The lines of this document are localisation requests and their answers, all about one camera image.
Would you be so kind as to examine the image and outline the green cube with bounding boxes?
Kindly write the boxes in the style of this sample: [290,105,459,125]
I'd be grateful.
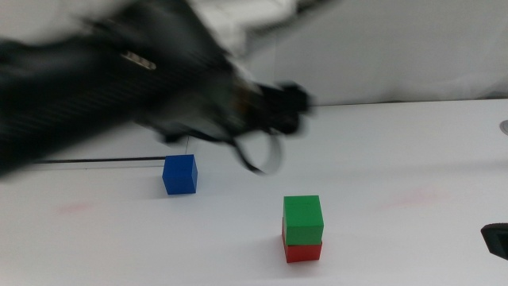
[283,195,325,246]

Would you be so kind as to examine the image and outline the blue cube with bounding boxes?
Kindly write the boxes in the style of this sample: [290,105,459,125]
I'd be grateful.
[161,154,198,196]

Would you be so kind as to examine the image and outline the red cube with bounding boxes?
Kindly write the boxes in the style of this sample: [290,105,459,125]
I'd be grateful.
[281,216,323,264]

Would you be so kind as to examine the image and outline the white fabric curtain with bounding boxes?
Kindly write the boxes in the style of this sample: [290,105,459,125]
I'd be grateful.
[0,0,508,117]

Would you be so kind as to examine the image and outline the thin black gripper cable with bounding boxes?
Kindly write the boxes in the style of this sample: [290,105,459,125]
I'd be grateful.
[232,133,285,176]

